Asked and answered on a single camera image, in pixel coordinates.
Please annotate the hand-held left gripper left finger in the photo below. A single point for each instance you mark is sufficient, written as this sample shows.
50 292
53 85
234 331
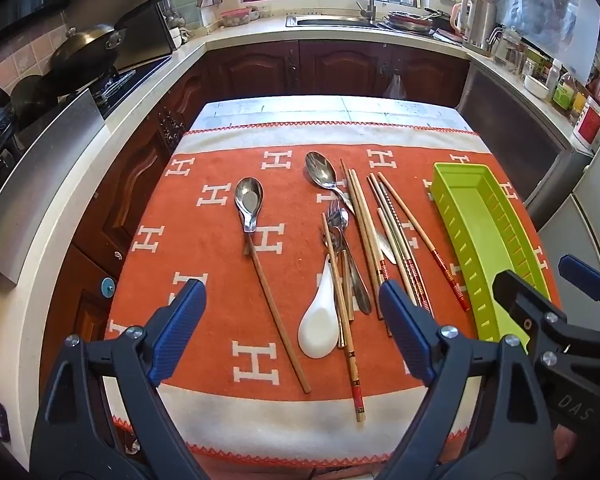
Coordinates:
180 320

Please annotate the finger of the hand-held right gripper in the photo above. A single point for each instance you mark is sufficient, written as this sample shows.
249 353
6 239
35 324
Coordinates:
585 277
525 305

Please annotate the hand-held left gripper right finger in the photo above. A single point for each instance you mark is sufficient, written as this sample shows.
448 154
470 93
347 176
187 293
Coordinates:
405 330

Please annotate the small steel spoon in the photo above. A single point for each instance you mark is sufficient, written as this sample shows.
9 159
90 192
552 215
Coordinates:
362 295

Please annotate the red patterned chopstick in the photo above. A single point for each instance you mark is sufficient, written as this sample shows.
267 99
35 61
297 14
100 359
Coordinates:
442 270

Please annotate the wooden chopstick with patterned end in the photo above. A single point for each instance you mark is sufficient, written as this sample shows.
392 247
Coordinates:
355 385

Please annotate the pale chopstick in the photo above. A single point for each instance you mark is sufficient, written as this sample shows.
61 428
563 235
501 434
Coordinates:
392 245

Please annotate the white ceramic spoon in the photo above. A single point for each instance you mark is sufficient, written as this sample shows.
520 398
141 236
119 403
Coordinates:
317 330

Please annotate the green plastic utensil tray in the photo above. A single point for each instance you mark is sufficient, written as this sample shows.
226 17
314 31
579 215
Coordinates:
475 220

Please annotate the steel fork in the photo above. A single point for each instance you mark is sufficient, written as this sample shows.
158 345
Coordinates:
334 212

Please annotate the large steel spoon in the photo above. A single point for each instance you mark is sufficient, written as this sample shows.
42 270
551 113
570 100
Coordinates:
322 170

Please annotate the person's right hand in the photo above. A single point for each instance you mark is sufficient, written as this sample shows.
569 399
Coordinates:
565 445

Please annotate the grey refrigerator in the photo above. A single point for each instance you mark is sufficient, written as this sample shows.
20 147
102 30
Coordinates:
580 200

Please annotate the blue round cabinet knob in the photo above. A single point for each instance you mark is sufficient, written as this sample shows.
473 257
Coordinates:
107 287

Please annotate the orange patterned blanket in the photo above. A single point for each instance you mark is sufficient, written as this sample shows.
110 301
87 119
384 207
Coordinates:
290 270

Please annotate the red-labelled container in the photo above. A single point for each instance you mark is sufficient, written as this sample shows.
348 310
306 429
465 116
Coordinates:
587 125

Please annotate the grey built-in appliance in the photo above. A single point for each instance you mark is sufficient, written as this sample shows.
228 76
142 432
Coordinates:
520 130

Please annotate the green-labelled bottle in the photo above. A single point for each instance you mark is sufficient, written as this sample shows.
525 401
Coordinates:
564 95

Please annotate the white bowl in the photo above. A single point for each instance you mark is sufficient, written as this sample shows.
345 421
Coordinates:
536 86

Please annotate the steel splash guard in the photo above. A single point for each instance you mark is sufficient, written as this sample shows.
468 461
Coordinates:
45 170

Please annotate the white-capped bottle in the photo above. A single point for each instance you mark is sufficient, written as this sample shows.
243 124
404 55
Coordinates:
555 77

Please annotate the pale gridded table mat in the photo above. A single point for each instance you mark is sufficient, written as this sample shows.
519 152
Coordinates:
330 110

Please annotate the glass pitcher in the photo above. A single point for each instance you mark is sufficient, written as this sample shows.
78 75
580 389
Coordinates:
505 50

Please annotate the hanging plastic bag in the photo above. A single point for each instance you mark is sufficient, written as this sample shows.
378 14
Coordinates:
395 89

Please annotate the gas stove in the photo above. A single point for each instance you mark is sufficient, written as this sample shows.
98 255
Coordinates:
112 87

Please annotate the white kitchen countertop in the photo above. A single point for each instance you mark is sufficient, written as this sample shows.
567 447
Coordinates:
180 67

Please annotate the black cooking pot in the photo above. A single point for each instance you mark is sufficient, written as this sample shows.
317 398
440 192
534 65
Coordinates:
32 97

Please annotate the dark wooden kitchen cabinets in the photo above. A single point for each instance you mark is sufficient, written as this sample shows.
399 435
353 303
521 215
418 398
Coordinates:
340 67

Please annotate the steel electric kettle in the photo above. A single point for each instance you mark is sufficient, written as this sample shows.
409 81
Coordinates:
477 22

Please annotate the stack of dishes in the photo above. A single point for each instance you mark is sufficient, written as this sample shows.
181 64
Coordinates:
410 22

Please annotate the red-lidded food container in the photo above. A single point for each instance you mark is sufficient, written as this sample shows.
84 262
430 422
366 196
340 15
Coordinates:
236 17

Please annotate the steel sink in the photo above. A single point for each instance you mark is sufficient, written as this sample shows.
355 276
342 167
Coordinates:
330 22

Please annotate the shiny wall sheet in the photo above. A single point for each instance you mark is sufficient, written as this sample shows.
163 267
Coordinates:
550 5

